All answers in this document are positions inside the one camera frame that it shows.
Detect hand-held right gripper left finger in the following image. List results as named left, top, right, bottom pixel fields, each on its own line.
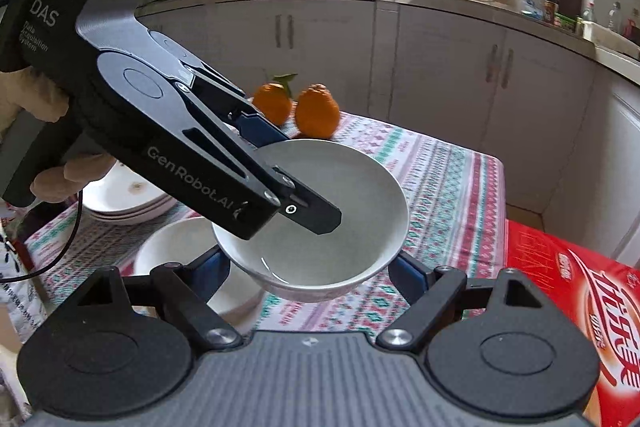
left=75, top=246, right=243, bottom=350

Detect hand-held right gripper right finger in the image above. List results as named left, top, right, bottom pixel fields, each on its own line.
left=376, top=251, right=546, bottom=350

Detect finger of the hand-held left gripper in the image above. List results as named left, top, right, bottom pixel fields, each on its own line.
left=175, top=82, right=343, bottom=237
left=191, top=66, right=292, bottom=150

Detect white floral bowl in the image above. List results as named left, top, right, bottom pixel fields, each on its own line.
left=212, top=139, right=410, bottom=304
left=133, top=217, right=264, bottom=319

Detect white plate with brown stain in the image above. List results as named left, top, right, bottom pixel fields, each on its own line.
left=81, top=159, right=176, bottom=212

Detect large white plate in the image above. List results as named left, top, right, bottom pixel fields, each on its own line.
left=86, top=193, right=178, bottom=219
left=92, top=201, right=179, bottom=226

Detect person's left hand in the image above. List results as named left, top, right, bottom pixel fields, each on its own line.
left=0, top=66, right=119, bottom=204

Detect orange with leaf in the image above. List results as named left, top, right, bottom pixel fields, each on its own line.
left=251, top=73, right=300, bottom=128

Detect bumpy orange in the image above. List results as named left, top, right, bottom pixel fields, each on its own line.
left=294, top=83, right=342, bottom=140

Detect patterned tablecloth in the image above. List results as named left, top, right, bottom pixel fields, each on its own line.
left=22, top=109, right=507, bottom=334

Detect red carton with white swirl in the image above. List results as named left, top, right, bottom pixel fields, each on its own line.
left=504, top=219, right=640, bottom=427

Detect white kitchen cabinets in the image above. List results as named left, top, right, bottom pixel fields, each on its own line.
left=137, top=0, right=640, bottom=269

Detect floral patterned cloth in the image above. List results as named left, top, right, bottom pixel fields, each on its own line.
left=0, top=204, right=48, bottom=325

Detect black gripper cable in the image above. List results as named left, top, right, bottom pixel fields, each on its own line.
left=0, top=191, right=85, bottom=284

